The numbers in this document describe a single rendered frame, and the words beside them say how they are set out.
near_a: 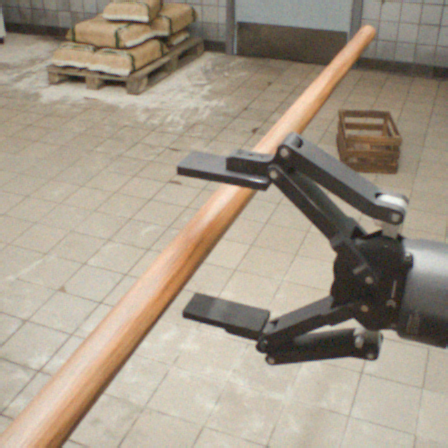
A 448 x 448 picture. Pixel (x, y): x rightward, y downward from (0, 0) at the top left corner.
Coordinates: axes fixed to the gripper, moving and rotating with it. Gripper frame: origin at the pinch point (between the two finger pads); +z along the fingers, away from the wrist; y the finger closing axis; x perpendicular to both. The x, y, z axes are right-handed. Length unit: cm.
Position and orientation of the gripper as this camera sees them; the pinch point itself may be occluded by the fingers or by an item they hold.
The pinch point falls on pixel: (199, 241)
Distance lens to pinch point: 49.4
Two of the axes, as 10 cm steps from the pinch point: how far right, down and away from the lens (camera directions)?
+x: 3.8, -4.7, 8.0
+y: 0.0, 8.6, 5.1
